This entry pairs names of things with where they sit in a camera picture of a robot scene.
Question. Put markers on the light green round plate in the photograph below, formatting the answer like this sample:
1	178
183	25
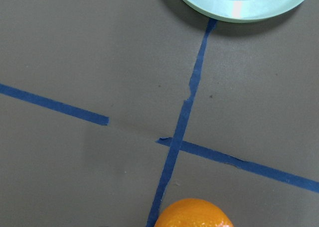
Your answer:
242	11

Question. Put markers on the orange fruit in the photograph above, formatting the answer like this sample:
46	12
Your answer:
193	212

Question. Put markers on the blue tape grid lines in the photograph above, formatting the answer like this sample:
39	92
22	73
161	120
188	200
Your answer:
175	144

